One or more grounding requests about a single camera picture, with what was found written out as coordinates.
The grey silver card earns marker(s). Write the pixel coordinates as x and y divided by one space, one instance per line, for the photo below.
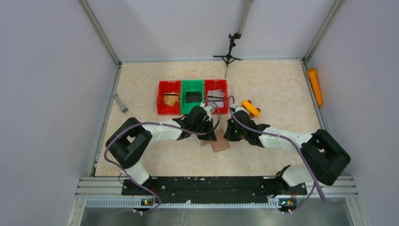
217 93

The red plastic bin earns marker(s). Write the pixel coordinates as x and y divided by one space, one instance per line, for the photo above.
168 87
217 85

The green plastic bin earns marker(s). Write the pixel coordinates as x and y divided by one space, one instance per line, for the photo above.
190 85

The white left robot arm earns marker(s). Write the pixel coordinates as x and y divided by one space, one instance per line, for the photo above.
129 142

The black card in green bin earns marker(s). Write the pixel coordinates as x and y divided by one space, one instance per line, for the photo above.
193 96

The left red plastic bin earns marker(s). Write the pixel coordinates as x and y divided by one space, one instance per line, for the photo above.
168 87

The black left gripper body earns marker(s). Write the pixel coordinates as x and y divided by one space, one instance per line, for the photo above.
203 127

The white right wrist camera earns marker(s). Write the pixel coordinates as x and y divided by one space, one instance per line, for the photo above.
236 109

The card with black stripe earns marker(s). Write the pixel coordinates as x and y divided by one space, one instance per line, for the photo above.
216 99

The yellow toy brick car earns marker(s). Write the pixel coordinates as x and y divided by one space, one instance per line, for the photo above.
249 107

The black camera tripod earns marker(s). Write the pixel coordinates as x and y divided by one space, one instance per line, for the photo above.
229 58

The right red plastic bin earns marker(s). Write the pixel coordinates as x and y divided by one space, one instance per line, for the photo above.
217 85

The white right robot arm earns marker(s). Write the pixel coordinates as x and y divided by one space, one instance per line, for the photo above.
323 157

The white card in bin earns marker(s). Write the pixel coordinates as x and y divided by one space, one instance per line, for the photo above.
219 104

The grey small tool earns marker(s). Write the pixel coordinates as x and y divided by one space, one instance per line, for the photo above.
122 106

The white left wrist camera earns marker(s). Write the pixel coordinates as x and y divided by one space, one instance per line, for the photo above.
209 109

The orange flashlight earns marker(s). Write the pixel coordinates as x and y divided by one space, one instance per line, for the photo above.
313 78

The gold card with stripe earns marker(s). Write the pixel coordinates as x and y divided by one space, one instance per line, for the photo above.
170 94

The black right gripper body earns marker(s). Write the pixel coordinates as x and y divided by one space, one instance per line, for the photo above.
241 133

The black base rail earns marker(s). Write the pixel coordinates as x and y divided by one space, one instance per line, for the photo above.
269 186

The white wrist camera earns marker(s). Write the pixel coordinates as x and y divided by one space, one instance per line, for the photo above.
209 109
236 109

